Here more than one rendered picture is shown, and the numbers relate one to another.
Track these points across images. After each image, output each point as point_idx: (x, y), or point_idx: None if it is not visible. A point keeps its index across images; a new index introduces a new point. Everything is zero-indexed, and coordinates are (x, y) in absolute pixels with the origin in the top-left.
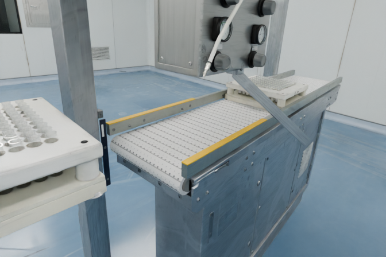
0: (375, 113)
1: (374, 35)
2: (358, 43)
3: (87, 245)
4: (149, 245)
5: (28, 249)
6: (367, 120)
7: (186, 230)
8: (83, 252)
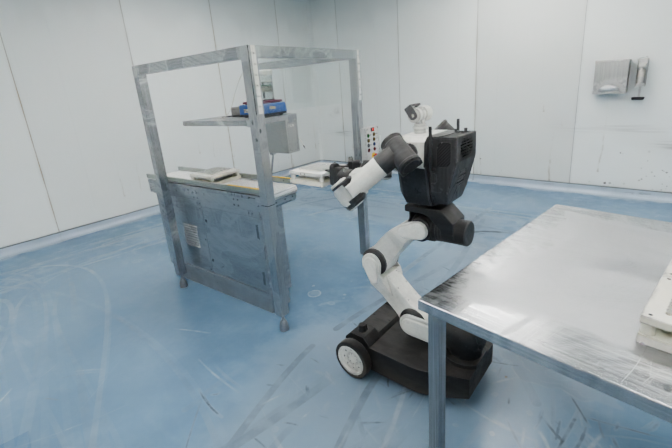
0: (106, 209)
1: (64, 138)
2: (51, 149)
3: (279, 253)
4: (216, 329)
5: (199, 406)
6: (103, 219)
7: (278, 227)
8: (213, 365)
